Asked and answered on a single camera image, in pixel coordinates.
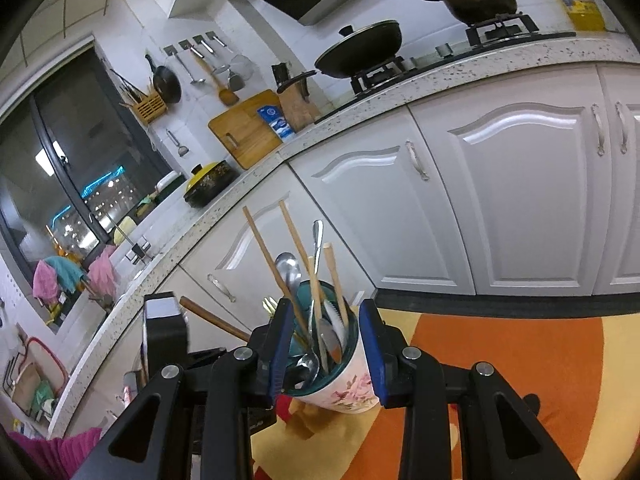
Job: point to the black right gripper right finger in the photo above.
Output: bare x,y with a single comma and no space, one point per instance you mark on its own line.
501,436

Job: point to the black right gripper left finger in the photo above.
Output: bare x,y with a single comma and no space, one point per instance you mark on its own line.
209,405

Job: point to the silver fork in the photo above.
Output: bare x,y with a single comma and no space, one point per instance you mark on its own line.
282,326

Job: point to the silver spoon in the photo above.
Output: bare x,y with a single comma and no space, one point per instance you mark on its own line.
289,270
331,341
315,359

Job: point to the white ceramic spoon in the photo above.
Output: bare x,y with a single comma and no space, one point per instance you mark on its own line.
336,322

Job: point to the person's hand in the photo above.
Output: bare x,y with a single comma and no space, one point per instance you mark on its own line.
58,458

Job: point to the orange yellow patterned mat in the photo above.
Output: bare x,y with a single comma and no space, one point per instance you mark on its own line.
579,375

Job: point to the silver spoon in holder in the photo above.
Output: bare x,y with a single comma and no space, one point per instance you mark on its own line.
289,270

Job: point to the yellow lidded black pot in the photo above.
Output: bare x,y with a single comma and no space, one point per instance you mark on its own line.
208,182

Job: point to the floral ceramic utensil holder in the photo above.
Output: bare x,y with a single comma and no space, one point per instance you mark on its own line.
348,388

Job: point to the wooden cutting board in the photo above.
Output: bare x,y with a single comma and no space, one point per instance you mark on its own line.
245,135

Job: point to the hanging wooden spatula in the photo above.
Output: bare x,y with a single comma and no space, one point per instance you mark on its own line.
226,96

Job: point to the blue white carton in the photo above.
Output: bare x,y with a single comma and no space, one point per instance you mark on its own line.
274,118

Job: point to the hanging black frying pan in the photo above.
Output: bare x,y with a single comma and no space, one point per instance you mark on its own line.
165,82

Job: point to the wooden knife block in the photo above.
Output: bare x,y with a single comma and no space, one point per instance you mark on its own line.
294,97

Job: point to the black wok with lid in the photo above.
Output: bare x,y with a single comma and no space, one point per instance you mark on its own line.
358,55

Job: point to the gas stove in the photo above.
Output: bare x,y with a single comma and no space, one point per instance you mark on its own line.
504,31

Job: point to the wooden wall utensil rack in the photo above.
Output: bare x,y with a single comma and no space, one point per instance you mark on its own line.
147,105

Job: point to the cabinet door handle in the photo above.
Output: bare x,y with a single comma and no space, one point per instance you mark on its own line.
596,115
621,114
416,161

